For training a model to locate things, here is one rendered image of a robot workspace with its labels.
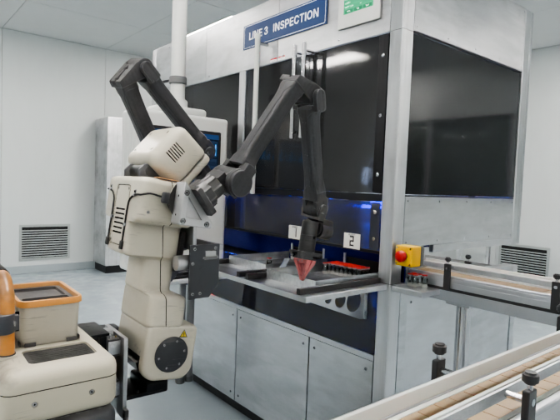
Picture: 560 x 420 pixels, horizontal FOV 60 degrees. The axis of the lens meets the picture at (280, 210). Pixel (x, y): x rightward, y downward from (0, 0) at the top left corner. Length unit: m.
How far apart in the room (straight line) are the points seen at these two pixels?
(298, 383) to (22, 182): 5.16
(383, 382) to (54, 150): 5.66
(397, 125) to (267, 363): 1.29
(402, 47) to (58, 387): 1.49
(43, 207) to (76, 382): 5.69
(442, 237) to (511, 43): 0.99
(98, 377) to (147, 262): 0.36
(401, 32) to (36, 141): 5.56
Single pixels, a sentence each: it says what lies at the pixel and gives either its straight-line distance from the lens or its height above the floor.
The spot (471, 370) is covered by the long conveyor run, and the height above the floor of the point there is 0.97.
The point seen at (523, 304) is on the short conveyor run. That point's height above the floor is 0.89.
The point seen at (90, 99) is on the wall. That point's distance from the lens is 7.08.
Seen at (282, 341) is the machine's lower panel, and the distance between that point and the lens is 2.33.
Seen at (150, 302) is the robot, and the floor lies 0.88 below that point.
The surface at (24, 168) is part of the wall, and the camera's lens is 6.81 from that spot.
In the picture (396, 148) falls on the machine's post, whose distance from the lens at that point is 1.82.
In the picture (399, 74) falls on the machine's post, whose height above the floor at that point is 1.64.
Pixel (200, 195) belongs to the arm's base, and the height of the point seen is 1.19.
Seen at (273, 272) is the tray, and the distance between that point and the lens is 1.80.
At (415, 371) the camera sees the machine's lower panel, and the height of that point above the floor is 0.52.
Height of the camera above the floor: 1.23
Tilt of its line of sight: 3 degrees down
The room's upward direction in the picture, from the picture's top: 2 degrees clockwise
